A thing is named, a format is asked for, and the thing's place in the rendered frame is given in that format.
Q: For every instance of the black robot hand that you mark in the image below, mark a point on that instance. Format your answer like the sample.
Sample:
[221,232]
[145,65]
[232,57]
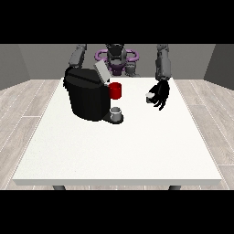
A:
[161,91]

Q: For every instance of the small grey coffee pod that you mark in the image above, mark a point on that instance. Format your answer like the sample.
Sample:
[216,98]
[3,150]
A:
[150,97]

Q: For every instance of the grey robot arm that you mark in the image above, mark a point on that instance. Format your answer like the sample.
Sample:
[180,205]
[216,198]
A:
[163,62]
[77,56]

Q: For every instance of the red pod holder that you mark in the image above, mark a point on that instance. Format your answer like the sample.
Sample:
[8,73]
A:
[115,90]

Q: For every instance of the pale grey machine lid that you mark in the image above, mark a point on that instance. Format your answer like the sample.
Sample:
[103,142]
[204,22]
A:
[102,70]

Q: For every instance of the black coffee machine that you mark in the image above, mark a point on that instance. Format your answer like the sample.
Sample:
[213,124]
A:
[87,94]

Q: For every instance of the small grey cup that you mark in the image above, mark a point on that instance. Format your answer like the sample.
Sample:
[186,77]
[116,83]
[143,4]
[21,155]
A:
[115,114]

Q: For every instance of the grey robot trunk purple rings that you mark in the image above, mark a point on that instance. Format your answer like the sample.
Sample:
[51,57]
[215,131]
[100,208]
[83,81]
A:
[115,61]

